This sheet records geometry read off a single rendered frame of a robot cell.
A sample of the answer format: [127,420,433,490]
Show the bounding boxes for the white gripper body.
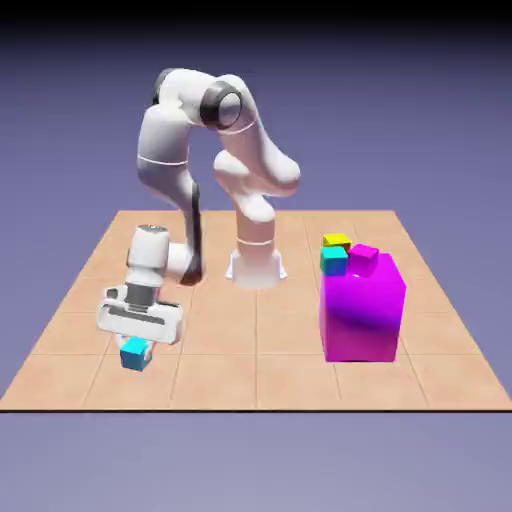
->
[95,296,184,346]

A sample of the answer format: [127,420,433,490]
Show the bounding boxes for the small cyan cube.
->
[119,336,151,373]

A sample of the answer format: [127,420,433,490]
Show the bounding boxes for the small teal cube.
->
[319,245,349,278]

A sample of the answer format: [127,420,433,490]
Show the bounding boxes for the small yellow cube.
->
[322,233,353,252]

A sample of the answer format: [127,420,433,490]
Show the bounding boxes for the small magenta cube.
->
[346,243,380,279]

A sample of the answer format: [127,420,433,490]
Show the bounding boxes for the large magenta box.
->
[318,251,408,364]

